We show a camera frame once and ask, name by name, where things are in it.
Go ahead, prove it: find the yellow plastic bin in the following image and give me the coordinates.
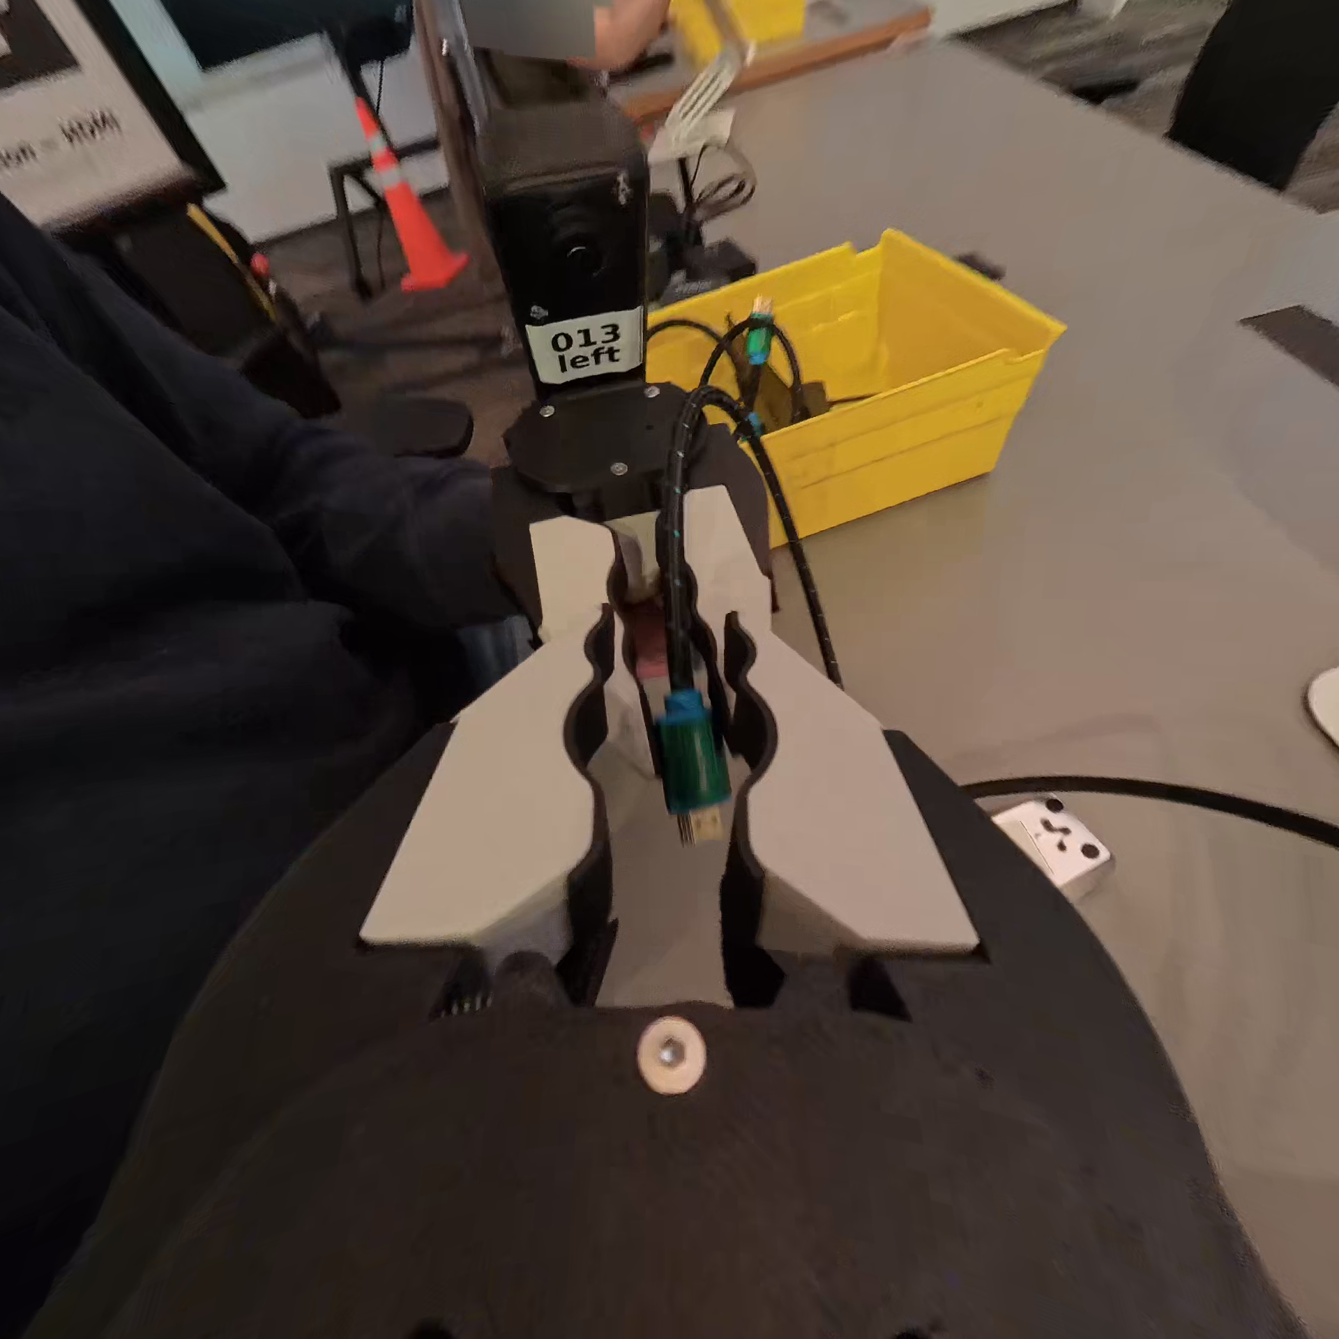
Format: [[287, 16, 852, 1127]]
[[643, 228, 1068, 551]]

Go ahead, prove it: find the person's dark sweater torso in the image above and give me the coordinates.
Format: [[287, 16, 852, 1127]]
[[0, 586, 462, 1339]]

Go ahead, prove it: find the black chair armrest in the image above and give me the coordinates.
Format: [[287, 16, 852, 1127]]
[[371, 395, 474, 461]]

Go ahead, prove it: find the black office chair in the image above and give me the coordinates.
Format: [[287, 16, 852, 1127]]
[[1166, 0, 1339, 193]]

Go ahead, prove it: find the person's left hand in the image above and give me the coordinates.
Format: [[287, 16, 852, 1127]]
[[615, 569, 671, 682]]

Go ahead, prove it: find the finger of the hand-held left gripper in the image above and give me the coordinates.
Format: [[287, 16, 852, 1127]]
[[679, 486, 774, 755], [527, 518, 657, 776]]

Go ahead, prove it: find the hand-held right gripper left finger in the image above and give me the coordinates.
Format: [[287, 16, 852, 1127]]
[[359, 604, 619, 1006]]

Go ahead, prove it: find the person's left forearm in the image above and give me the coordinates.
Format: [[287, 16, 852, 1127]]
[[0, 198, 524, 650]]

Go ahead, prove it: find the small yellow bin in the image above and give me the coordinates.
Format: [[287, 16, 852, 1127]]
[[670, 0, 808, 59]]

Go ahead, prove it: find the framed black white marker sign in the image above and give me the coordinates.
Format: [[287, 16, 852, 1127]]
[[0, 0, 226, 226]]

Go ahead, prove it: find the orange traffic cone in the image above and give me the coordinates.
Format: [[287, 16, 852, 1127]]
[[353, 96, 470, 295]]

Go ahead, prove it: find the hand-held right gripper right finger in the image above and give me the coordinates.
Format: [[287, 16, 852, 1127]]
[[720, 611, 985, 1006]]

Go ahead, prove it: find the wood edged table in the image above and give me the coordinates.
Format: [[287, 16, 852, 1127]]
[[617, 4, 933, 122]]

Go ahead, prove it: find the black bag yellow trim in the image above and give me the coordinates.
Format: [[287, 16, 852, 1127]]
[[114, 204, 342, 420]]

